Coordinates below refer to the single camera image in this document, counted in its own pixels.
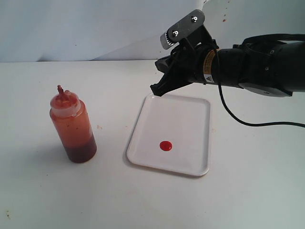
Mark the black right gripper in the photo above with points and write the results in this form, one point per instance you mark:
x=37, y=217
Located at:
x=187, y=69

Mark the red sauce squeeze bottle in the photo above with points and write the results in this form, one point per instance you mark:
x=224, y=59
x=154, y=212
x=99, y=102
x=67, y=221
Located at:
x=71, y=120

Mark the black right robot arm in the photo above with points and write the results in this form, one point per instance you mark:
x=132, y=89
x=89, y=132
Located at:
x=271, y=65

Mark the white rectangular tray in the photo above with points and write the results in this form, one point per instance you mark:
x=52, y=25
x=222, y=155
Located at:
x=172, y=133

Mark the red sauce blob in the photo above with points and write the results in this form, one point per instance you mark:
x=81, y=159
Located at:
x=166, y=146

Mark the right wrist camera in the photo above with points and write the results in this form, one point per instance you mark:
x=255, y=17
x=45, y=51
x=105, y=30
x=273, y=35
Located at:
x=188, y=31

